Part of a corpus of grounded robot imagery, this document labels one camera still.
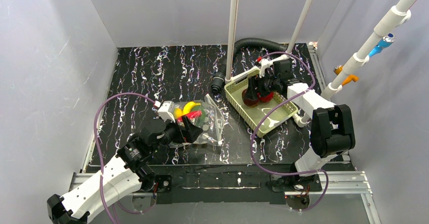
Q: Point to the red fake apple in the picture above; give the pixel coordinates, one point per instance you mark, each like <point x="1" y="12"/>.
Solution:
<point x="266" y="98"/>

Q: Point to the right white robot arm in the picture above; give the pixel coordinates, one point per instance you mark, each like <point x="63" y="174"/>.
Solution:
<point x="332" y="130"/>

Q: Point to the green fake pepper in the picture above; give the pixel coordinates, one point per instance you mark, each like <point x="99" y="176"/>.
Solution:
<point x="201" y="121"/>

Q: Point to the clear zip top bag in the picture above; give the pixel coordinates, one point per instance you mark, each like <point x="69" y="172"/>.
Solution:
<point x="212" y="132"/>

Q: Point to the white pvc pipe frame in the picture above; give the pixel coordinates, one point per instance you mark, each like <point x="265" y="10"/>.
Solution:
<point x="277" y="20"/>

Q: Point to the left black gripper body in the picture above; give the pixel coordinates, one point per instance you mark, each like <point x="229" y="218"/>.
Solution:
<point x="182" y="131"/>

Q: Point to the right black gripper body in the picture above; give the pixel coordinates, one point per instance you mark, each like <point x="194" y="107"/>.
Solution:
<point x="263" y="85"/>

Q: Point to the light green plastic basket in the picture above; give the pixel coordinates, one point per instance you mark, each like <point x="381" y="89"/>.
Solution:
<point x="253" y="116"/>

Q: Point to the white pvc pipe right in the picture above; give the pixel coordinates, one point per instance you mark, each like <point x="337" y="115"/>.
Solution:
<point x="394" y="17"/>

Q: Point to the red fake chili pepper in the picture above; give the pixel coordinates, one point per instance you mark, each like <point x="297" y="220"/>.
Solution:
<point x="192" y="115"/>

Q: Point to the yellow fake banana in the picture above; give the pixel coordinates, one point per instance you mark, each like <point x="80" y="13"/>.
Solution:
<point x="178" y="112"/>

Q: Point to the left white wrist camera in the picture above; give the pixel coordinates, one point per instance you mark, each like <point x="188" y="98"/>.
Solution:
<point x="166" y="111"/>

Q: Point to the dark red fake fruit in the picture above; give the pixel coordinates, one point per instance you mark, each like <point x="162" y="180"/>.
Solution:
<point x="249" y="100"/>

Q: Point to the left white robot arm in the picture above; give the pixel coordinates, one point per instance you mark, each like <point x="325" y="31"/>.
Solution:
<point x="127" y="172"/>

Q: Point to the aluminium frame rail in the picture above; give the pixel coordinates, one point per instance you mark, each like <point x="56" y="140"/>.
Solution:
<point x="213" y="186"/>

